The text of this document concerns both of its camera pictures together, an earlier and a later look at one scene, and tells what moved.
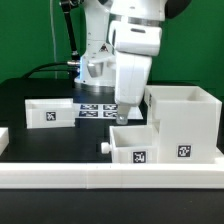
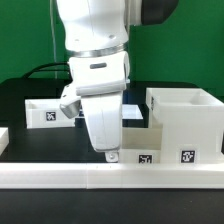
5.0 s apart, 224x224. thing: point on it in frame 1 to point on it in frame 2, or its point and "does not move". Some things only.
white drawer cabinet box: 189,122 does not move
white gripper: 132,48 to 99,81
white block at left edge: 4,138 does not move
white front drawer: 132,144 does not move
